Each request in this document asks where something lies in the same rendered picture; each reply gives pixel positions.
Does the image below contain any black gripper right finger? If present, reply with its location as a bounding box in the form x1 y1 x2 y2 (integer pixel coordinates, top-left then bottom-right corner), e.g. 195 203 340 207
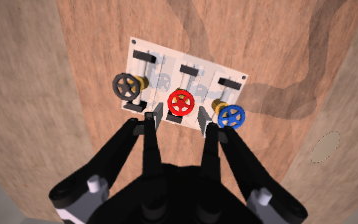
195 106 308 224

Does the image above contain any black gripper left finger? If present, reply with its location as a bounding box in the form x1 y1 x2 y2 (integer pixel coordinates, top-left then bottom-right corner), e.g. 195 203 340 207
49 102 168 224

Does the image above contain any white mounting plate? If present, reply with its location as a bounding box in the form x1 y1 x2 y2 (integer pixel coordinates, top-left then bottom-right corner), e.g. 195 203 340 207
126 37 248 131

